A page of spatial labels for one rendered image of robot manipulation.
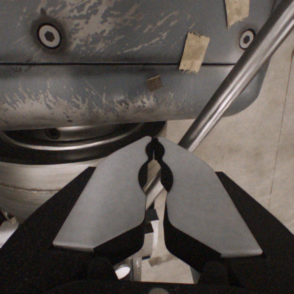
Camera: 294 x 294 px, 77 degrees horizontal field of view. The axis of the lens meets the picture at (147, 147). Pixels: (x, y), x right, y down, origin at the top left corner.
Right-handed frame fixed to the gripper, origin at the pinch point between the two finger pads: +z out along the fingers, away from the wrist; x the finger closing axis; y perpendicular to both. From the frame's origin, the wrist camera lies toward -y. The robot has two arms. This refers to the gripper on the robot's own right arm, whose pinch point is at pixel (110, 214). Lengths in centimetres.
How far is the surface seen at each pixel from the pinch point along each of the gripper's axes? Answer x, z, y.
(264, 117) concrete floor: -108, 154, 22
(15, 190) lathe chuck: 14.0, -10.4, -23.5
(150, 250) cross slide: -11.1, 15.5, 40.5
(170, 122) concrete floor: -108, 56, 24
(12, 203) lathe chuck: 13.3, -11.7, -20.8
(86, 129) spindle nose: 10.0, -1.9, -29.1
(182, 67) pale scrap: 17.3, 7.1, -37.7
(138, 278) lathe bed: -21, 13, 88
